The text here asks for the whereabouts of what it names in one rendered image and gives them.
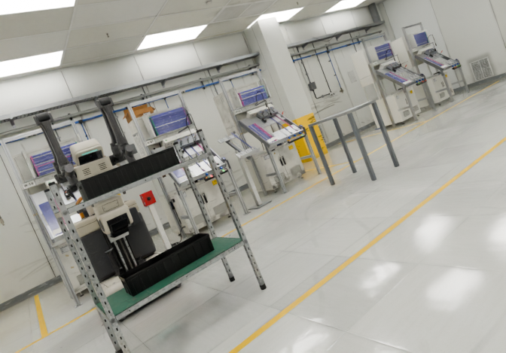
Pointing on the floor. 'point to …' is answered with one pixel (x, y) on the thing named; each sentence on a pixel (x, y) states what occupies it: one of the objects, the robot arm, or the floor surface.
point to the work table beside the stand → (355, 138)
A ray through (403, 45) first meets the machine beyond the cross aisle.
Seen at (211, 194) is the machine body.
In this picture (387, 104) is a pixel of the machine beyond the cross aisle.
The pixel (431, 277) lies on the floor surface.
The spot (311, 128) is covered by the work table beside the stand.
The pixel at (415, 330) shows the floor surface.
